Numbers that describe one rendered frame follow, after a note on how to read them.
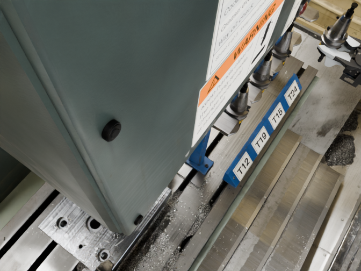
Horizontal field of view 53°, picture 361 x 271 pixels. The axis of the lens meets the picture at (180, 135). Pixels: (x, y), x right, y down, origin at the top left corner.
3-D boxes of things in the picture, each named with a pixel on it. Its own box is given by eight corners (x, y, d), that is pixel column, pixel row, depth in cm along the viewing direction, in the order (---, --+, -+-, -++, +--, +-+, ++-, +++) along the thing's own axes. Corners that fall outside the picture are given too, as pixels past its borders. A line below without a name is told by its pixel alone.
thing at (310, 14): (321, 13, 102) (322, 11, 102) (313, 25, 100) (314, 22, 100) (299, 2, 104) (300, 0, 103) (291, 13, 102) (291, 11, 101)
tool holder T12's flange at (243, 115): (229, 95, 90) (230, 89, 88) (252, 104, 89) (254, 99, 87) (219, 114, 88) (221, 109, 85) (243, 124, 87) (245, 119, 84)
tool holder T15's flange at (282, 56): (277, 40, 99) (280, 33, 96) (294, 53, 97) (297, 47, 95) (262, 51, 97) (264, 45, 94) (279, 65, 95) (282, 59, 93)
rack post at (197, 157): (214, 162, 114) (228, 117, 88) (204, 176, 112) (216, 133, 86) (188, 145, 117) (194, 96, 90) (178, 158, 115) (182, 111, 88)
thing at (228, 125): (243, 123, 86) (243, 122, 85) (231, 140, 84) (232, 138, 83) (218, 108, 87) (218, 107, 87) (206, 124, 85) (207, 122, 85)
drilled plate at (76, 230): (171, 195, 105) (172, 190, 101) (107, 282, 94) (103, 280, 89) (110, 152, 110) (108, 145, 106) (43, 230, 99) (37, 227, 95)
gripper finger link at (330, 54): (309, 64, 102) (340, 75, 101) (317, 50, 97) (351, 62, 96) (311, 56, 104) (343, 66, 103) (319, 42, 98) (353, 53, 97)
